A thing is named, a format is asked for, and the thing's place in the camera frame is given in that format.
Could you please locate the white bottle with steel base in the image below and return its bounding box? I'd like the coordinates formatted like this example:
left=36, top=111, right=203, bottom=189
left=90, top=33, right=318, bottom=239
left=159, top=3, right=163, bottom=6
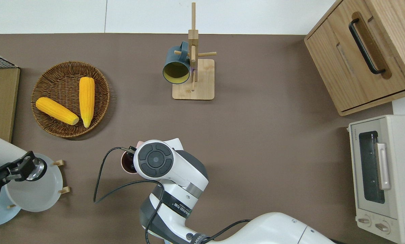
left=0, top=131, right=47, bottom=181

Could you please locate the pink mug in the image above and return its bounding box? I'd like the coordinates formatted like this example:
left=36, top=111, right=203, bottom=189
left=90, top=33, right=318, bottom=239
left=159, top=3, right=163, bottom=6
left=121, top=141, right=144, bottom=174

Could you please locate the grey plate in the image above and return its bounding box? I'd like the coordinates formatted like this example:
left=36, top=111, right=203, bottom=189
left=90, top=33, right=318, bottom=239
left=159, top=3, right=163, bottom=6
left=5, top=153, right=63, bottom=212

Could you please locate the wooden plate rack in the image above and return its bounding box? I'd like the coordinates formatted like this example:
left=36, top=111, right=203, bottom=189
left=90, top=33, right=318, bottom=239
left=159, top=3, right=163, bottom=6
left=7, top=159, right=71, bottom=209

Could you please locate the yellow corn cob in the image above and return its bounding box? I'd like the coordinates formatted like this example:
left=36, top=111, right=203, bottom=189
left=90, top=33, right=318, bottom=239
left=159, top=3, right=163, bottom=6
left=79, top=77, right=95, bottom=128
left=36, top=97, right=80, bottom=126

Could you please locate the brown wicker basket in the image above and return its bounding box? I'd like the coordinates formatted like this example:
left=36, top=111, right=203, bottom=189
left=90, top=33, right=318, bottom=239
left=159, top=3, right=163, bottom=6
left=31, top=61, right=110, bottom=138

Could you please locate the dark blue mug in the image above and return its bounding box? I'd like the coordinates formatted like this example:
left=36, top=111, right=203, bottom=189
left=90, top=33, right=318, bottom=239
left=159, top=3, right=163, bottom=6
left=162, top=41, right=191, bottom=85

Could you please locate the wooden mug tree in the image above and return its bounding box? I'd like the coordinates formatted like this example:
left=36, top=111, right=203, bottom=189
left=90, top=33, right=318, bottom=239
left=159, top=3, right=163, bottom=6
left=172, top=2, right=217, bottom=101

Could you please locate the brown table mat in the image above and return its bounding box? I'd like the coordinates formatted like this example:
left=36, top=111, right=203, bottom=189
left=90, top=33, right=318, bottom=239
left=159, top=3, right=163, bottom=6
left=0, top=33, right=394, bottom=244

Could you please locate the wooden drawer cabinet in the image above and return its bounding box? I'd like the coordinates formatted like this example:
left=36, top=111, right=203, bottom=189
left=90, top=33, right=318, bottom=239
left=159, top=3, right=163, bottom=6
left=304, top=0, right=405, bottom=117

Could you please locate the white toaster oven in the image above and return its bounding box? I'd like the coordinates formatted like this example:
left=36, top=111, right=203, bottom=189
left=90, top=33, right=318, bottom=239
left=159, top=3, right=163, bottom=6
left=347, top=115, right=405, bottom=244

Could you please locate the black cabinet handle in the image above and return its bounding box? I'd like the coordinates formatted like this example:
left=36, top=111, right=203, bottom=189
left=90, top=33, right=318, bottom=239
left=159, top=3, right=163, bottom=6
left=348, top=18, right=386, bottom=75

